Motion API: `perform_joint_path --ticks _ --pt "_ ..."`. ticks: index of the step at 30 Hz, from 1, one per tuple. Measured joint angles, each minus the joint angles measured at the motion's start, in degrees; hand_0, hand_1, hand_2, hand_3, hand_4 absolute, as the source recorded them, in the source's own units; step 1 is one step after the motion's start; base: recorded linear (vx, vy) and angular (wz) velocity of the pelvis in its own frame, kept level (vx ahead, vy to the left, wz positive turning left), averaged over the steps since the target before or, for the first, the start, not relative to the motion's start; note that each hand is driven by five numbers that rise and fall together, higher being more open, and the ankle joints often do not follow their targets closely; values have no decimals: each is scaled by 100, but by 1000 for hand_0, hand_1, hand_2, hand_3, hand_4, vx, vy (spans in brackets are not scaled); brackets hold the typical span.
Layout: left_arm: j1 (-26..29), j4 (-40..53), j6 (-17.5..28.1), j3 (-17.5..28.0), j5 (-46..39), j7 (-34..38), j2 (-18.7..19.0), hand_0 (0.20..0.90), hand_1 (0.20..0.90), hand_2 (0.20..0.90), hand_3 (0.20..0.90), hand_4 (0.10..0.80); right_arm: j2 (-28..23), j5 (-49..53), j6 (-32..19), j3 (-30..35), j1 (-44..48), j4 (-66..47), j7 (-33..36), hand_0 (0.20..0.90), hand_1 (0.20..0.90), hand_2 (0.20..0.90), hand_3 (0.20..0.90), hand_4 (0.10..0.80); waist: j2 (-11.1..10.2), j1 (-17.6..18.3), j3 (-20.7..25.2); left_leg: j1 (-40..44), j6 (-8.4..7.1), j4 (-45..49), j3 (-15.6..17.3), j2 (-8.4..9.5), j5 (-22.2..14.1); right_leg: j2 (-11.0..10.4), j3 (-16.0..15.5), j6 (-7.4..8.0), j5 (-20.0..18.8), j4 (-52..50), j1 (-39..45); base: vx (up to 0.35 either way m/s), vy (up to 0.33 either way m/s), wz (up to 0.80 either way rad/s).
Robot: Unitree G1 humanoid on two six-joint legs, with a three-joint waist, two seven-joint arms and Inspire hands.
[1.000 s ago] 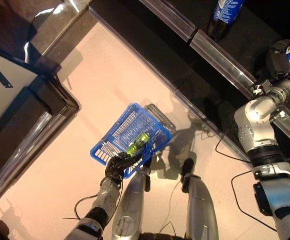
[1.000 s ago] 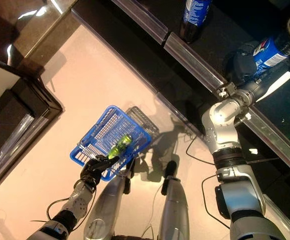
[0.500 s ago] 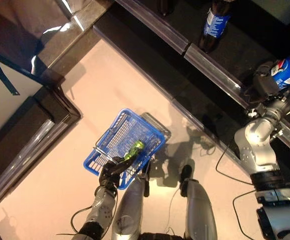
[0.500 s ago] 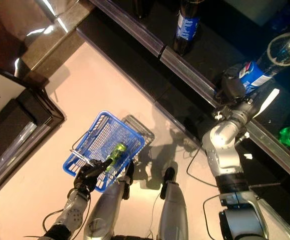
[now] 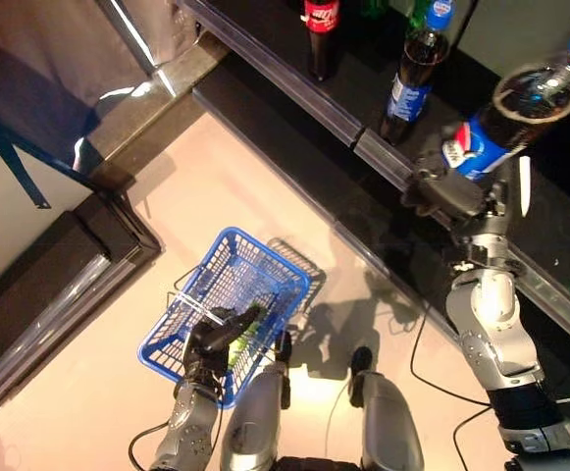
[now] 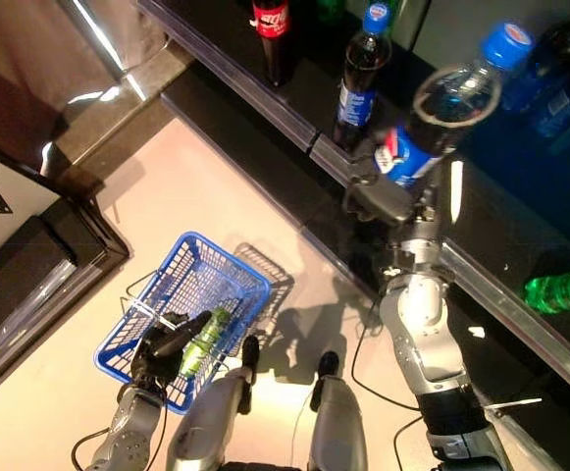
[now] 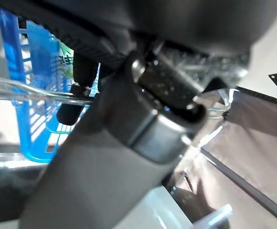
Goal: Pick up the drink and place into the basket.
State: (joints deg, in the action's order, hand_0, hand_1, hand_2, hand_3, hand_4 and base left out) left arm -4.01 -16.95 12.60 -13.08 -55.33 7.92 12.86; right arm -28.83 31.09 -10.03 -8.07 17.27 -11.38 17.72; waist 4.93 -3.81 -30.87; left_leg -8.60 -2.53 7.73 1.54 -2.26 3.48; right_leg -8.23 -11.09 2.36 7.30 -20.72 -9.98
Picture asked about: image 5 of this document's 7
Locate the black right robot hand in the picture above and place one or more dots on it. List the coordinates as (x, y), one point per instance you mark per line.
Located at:
(456, 196)

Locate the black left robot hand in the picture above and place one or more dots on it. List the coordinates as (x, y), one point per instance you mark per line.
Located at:
(206, 343)

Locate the blue plastic shopping basket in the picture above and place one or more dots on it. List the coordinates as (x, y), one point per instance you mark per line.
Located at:
(265, 275)

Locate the Pepsi cola bottle blue label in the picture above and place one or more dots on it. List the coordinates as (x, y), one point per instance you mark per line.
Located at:
(525, 113)
(412, 78)

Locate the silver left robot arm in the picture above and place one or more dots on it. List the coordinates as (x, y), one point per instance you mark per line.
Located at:
(191, 432)

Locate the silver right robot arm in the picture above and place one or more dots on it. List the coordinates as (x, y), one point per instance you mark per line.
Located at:
(485, 304)

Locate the silver left robot leg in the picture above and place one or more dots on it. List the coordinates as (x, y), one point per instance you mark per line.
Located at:
(255, 427)

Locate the silver robot leg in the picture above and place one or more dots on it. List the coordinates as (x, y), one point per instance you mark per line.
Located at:
(255, 427)
(392, 427)

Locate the black metal shelf board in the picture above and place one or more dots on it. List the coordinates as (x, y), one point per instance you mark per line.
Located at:
(559, 235)
(363, 59)

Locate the black shelf base plinth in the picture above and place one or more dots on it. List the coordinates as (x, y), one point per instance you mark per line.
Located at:
(314, 162)

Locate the black display stand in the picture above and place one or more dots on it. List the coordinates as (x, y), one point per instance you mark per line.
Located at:
(68, 275)

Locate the silver right robot leg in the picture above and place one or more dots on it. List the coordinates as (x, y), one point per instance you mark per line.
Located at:
(392, 427)

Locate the Coca-Cola bottle red label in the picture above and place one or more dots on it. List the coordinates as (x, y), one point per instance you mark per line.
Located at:
(321, 29)

